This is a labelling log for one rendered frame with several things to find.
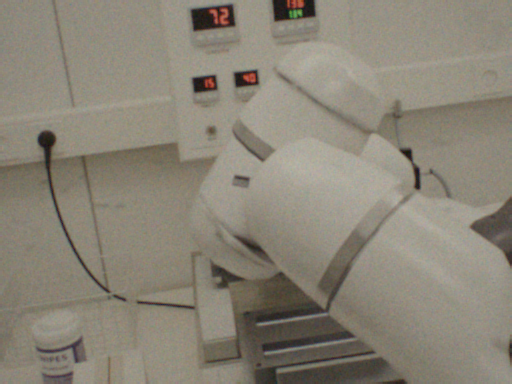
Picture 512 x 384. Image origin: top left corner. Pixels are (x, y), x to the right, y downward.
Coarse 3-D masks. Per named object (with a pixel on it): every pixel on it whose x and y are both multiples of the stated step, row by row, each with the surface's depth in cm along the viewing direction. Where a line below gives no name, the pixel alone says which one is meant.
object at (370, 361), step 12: (240, 324) 112; (240, 336) 109; (240, 348) 109; (336, 360) 92; (348, 360) 92; (360, 360) 92; (372, 360) 92; (384, 360) 92; (252, 372) 99; (288, 372) 91; (300, 372) 91; (312, 372) 91; (324, 372) 91; (336, 372) 92; (348, 372) 92; (360, 372) 92; (372, 372) 92; (384, 372) 92; (396, 372) 93
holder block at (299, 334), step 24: (264, 312) 110; (288, 312) 109; (312, 312) 110; (264, 336) 103; (288, 336) 102; (312, 336) 101; (336, 336) 102; (264, 360) 97; (288, 360) 96; (312, 360) 96
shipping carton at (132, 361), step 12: (96, 360) 133; (108, 360) 133; (120, 360) 133; (132, 360) 132; (84, 372) 130; (96, 372) 130; (108, 372) 129; (120, 372) 129; (132, 372) 128; (144, 372) 128
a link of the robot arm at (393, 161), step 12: (384, 144) 78; (384, 156) 76; (396, 156) 78; (384, 168) 76; (396, 168) 77; (408, 168) 79; (408, 180) 78; (444, 204) 99; (456, 204) 99; (456, 216) 95; (468, 216) 94; (480, 216) 94
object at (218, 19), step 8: (216, 8) 127; (224, 8) 127; (200, 16) 127; (208, 16) 127; (216, 16) 127; (224, 16) 127; (200, 24) 127; (208, 24) 127; (216, 24) 128; (224, 24) 128
